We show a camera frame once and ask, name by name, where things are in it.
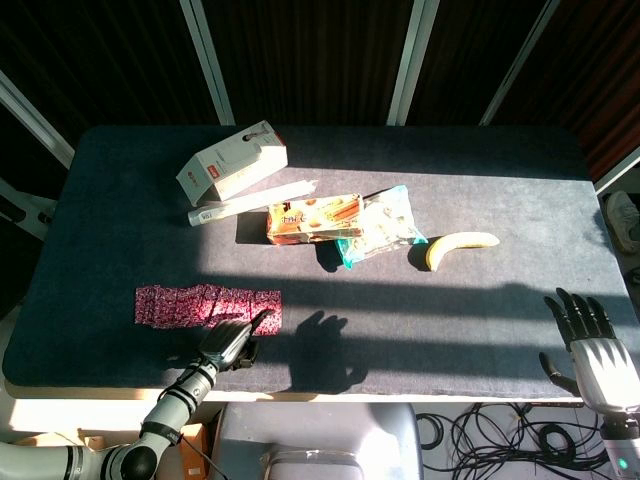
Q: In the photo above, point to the yellow banana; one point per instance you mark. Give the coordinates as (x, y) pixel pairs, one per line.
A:
(457, 245)

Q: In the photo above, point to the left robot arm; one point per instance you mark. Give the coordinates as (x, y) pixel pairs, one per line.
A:
(125, 440)

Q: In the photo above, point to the white sneaker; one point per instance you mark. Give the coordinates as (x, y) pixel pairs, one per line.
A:
(624, 220)

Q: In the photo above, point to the brown cardboard box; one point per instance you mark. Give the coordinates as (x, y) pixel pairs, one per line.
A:
(192, 450)

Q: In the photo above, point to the orange biscuit box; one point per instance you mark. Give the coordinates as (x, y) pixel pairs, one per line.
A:
(315, 220)

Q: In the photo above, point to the grey chair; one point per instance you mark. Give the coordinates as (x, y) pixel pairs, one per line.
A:
(320, 442)

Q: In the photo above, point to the clear plastic snack bag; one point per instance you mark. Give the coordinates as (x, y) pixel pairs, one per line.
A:
(380, 225)

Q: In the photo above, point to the white tube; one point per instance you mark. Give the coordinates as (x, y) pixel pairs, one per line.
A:
(250, 202)

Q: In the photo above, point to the white cardboard box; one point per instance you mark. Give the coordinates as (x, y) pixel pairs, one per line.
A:
(232, 160)

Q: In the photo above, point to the dark blue table mat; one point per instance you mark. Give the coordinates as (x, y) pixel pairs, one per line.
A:
(320, 260)

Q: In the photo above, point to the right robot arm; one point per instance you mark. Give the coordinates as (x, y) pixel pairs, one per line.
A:
(620, 442)

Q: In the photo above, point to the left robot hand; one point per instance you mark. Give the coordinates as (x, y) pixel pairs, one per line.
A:
(227, 345)

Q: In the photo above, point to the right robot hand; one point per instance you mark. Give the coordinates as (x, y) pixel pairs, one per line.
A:
(595, 350)

